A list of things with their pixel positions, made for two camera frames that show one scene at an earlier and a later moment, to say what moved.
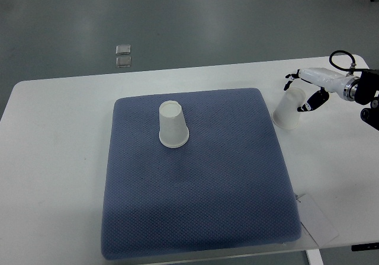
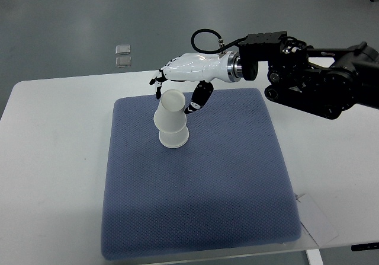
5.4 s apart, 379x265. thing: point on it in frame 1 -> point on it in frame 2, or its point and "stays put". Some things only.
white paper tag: (314, 221) stays put
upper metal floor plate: (123, 49) stays put
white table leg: (314, 256) stays put
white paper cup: (286, 116) -> (170, 117)
